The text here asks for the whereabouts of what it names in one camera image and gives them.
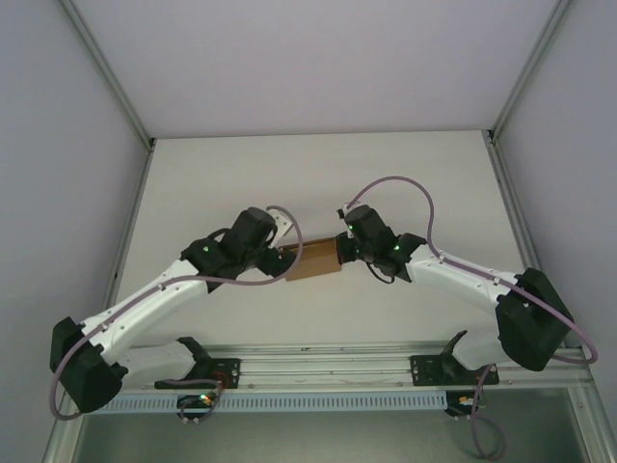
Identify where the aluminium side rail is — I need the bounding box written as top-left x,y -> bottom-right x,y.
40,138 -> 156,463
481,129 -> 617,463

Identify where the brown cardboard box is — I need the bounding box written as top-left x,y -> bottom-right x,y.
279,236 -> 342,284

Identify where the light blue slotted cable duct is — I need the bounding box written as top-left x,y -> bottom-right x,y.
98,390 -> 448,415

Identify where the grey metal panel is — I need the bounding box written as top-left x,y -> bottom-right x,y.
71,391 -> 587,463

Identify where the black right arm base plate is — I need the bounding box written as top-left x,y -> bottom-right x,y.
409,353 -> 500,388

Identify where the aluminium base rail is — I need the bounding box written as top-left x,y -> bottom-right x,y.
66,340 -> 593,395

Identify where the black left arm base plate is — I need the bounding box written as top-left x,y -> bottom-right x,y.
153,357 -> 243,392

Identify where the left controller board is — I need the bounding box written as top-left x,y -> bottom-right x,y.
175,392 -> 219,426

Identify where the right controller board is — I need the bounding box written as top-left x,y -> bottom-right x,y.
444,389 -> 489,420

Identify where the controller board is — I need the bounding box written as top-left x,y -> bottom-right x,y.
444,389 -> 489,420
175,392 -> 219,426

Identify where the aluminium frame post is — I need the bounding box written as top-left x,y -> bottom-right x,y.
59,0 -> 157,149
485,0 -> 577,146

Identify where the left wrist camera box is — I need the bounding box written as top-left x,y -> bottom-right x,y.
266,205 -> 294,240

